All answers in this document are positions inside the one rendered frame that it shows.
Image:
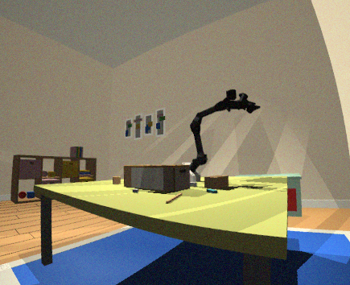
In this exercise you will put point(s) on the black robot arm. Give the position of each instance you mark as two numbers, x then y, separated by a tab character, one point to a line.
226	104

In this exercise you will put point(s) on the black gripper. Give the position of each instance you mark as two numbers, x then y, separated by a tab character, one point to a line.
249	105

